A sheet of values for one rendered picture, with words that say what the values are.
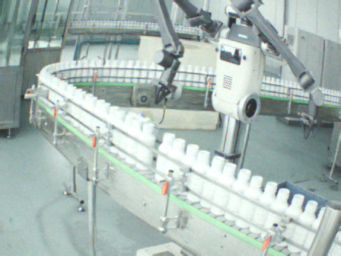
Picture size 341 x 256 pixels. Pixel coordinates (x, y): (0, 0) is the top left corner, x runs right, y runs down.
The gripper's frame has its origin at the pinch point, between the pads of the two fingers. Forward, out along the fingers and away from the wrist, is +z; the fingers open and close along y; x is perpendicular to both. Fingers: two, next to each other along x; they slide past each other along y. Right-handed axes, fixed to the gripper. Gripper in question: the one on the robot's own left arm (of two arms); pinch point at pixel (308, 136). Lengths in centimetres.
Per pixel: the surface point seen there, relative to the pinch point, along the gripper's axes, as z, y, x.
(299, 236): 17, -47, -33
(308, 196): 30.0, 15.4, -0.4
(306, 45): -45, 513, 317
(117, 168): 24, -49, 54
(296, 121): 106, 510, 321
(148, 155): 16, -44, 42
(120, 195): 35, -49, 51
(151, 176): 22, -45, 38
